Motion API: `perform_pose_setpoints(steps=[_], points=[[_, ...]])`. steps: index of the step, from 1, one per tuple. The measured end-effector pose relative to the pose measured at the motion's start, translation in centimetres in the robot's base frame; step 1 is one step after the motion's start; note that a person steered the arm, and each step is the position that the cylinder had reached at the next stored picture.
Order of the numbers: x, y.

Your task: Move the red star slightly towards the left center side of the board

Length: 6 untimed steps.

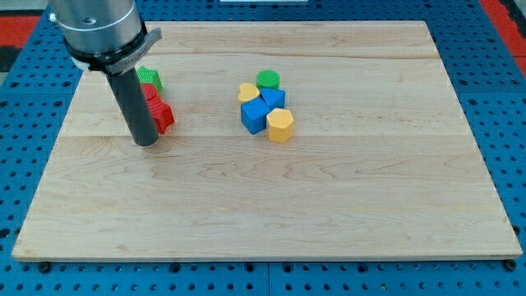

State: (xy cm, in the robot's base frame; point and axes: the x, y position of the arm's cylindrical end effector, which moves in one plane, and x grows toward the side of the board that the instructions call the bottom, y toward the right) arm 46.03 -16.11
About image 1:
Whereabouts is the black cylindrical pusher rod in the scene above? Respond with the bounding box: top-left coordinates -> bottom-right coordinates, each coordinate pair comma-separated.
106,68 -> 159,146

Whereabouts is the black clamp ring flange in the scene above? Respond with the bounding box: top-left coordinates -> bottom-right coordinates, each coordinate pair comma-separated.
64,19 -> 162,74

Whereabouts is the red star block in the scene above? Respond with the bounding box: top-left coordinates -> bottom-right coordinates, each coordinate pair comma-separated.
147,97 -> 175,134

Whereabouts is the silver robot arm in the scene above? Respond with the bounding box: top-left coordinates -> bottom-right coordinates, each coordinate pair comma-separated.
48,0 -> 162,146

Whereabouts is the green star block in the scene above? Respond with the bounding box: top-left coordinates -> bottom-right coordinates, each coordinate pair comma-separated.
137,66 -> 163,91

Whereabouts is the wooden board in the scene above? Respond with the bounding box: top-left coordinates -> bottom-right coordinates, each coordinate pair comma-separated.
12,21 -> 522,262

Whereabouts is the red cylinder block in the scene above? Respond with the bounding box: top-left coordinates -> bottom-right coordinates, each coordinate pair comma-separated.
141,83 -> 158,101

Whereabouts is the yellow heart block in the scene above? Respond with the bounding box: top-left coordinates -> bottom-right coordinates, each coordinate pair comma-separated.
238,82 -> 260,105

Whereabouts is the blue cube block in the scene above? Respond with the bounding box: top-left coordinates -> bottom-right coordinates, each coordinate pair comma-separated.
240,98 -> 270,135

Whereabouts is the green cylinder block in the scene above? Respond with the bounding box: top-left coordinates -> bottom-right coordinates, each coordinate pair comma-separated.
256,69 -> 280,89

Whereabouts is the blue triangle block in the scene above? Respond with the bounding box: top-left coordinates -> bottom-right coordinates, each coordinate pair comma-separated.
260,88 -> 286,109

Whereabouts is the yellow hexagon block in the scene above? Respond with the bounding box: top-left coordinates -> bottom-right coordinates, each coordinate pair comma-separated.
266,108 -> 294,143

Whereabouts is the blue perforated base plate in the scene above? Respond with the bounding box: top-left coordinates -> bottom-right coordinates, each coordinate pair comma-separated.
1,1 -> 525,295

